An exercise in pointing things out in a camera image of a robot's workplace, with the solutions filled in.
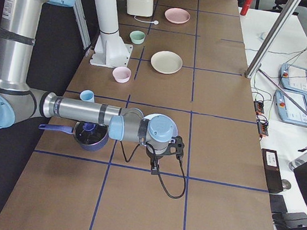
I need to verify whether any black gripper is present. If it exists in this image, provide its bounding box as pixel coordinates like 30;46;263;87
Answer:
146;135;185;175

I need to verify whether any light blue plate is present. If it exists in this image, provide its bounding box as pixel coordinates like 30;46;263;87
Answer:
144;114;178;143

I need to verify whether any pink plate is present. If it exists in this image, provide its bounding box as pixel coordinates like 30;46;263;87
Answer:
164;8;191;24

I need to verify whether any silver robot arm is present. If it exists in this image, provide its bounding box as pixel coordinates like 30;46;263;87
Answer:
0;0;184;175

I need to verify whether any dark blue saucepan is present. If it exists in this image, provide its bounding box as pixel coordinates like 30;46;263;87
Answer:
38;121;109;152

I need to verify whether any pink bowl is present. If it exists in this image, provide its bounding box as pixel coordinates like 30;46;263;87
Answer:
112;67;132;83

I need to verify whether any light blue cup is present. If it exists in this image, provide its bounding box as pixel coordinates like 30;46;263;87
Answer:
79;90;95;103

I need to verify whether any cream plate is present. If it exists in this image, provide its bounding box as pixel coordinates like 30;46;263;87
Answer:
150;51;183;74

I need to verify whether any lower orange black connector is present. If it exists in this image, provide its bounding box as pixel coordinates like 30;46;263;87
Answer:
257;119;269;137

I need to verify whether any orange black connector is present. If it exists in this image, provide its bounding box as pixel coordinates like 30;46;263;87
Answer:
257;119;269;137
253;101;264;115

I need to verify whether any black box with label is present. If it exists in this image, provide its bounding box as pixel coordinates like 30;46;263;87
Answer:
261;149;283;194

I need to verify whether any upper orange black connector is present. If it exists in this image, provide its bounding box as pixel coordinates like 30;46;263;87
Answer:
253;101;264;115

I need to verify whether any green bowl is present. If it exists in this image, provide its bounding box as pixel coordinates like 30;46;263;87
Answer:
129;30;145;45

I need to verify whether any lower teach pendant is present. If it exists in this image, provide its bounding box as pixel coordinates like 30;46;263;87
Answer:
274;90;307;127

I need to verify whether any teach pendant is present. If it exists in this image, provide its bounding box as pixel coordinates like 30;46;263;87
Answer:
274;90;307;127
280;63;307;95

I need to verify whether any white toaster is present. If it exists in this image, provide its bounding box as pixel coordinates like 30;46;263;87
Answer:
126;0;154;17

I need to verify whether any upper teach pendant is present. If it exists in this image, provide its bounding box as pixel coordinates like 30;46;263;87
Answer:
280;63;307;95

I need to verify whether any red cylinder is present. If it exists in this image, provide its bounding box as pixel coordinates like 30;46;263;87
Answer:
240;0;253;16

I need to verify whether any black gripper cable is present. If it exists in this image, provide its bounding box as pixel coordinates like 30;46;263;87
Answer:
113;138;191;200

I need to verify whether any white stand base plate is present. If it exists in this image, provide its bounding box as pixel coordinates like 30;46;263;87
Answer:
90;33;133;68

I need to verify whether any white power cord with plug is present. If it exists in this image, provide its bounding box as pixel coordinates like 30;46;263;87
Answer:
133;15;160;26

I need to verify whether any white camera stand pole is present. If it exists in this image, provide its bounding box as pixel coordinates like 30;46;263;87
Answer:
94;0;119;35

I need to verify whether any aluminium frame post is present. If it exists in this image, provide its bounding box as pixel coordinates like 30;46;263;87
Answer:
245;0;301;79

